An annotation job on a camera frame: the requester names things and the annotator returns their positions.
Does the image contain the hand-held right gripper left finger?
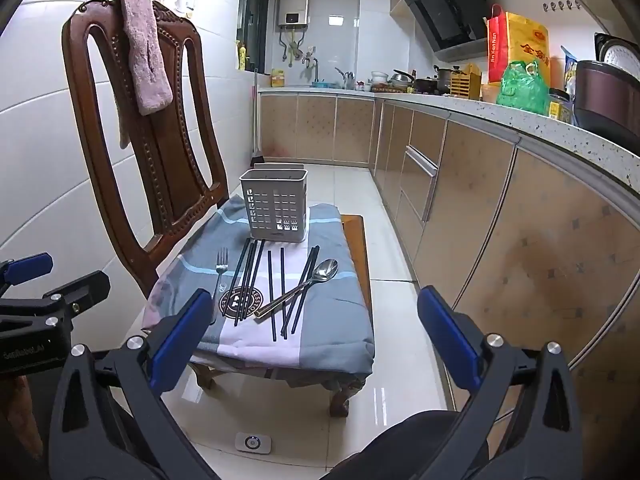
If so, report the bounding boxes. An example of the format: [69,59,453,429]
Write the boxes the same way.
[47,288,221,480]

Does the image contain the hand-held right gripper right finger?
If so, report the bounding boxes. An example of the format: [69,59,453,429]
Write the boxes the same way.
[415,285,586,480]

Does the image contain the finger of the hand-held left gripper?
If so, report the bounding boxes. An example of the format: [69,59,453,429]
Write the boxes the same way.
[0,253,54,296]
[0,270,111,331]

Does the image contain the silver fork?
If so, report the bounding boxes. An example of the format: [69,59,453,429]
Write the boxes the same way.
[211,247,230,325]

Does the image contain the bunch of black chopsticks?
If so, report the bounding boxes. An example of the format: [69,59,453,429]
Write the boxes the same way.
[227,238,321,343]

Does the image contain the silver spoon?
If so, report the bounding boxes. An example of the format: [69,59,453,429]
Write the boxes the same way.
[253,258,340,319]

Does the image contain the grey perforated utensil holder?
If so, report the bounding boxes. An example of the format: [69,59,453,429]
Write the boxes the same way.
[239,169,310,244]

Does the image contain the person's left hand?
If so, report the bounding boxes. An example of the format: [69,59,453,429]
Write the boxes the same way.
[0,374,45,461]

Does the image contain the person's dark trousers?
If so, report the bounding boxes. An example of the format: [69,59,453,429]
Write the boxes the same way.
[320,409,491,480]

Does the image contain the grey pink checked cloth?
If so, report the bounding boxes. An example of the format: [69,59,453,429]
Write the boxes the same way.
[141,194,376,378]

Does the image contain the white floor device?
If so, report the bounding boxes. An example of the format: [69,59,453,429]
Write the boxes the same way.
[235,431,273,455]

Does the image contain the carved brown wooden chair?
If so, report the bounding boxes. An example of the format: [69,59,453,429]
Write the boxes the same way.
[61,0,373,418]

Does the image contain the pink towel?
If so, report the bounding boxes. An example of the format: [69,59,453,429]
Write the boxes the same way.
[116,0,174,151]

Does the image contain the broom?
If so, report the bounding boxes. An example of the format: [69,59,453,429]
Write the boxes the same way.
[251,70,263,158]

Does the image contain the black frying pan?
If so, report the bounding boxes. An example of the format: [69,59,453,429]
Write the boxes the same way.
[392,69,441,93]

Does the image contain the yellow wooden knife block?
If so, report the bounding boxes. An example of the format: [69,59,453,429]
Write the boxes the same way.
[450,63,483,98]

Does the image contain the clear jar with dark lid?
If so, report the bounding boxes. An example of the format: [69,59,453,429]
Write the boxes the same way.
[547,87,573,122]

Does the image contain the dark cooking pot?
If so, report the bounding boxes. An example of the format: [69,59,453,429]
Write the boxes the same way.
[432,64,466,95]

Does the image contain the green plastic bag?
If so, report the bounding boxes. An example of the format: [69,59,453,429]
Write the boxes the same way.
[496,59,551,116]

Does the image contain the maroon rice cooker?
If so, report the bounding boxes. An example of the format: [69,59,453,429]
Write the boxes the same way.
[572,32,640,153]

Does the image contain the blue snack packet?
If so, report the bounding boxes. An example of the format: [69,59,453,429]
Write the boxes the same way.
[560,46,581,96]

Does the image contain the red yellow shopping bag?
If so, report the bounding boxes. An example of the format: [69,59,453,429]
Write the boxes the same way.
[487,4,551,86]

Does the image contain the dark framed window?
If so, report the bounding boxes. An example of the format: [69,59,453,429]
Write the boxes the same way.
[236,0,271,73]

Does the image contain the water heater pipes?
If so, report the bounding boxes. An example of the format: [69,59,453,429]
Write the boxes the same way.
[280,27,306,63]

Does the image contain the black range hood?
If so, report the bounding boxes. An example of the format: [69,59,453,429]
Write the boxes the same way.
[403,0,488,63]

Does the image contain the white wall water heater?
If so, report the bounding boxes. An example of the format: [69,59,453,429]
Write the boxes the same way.
[277,0,311,28]

